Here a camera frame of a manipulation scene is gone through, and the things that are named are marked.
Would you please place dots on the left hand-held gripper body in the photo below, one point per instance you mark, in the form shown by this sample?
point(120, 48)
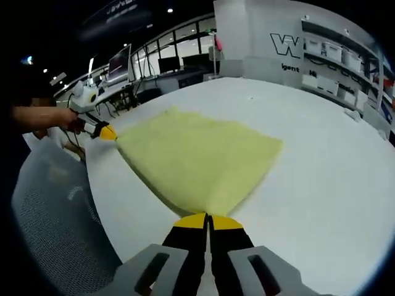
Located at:
point(84, 97)

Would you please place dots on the grey metal shelf rack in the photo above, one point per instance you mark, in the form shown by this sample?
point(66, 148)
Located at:
point(381, 83)

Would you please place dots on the small white cloth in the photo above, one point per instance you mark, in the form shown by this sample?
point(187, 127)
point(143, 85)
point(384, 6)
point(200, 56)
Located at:
point(352, 114)

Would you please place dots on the person's left hand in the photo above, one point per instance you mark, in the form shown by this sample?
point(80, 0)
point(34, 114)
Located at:
point(69, 118)

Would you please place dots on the yellow garment with blue sleeves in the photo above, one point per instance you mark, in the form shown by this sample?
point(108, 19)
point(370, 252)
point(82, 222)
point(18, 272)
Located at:
point(197, 160)

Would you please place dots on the dark hanging banner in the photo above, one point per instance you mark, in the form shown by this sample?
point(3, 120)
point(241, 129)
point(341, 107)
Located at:
point(123, 12)

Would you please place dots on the black monitor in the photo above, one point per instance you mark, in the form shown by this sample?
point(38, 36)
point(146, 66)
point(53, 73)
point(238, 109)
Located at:
point(168, 64)
point(197, 61)

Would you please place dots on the pink item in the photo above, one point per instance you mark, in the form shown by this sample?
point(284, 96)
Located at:
point(219, 43)

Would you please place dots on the grey desk counter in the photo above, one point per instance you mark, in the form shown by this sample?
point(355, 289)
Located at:
point(172, 83)

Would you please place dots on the grey mesh chair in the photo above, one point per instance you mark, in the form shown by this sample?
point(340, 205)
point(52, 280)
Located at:
point(61, 222)

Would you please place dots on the large tilted display screen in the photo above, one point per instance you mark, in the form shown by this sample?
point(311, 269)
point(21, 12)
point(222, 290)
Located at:
point(119, 64)

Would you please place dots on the light grey chair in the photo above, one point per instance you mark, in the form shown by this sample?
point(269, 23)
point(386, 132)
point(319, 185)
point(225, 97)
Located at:
point(375, 120)

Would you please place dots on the white tall-backed chair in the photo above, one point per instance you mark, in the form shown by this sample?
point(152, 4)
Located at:
point(214, 64)

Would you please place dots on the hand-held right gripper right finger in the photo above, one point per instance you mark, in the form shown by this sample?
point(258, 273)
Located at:
point(233, 256)

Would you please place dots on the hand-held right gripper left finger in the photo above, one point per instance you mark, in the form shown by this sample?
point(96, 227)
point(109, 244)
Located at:
point(182, 256)

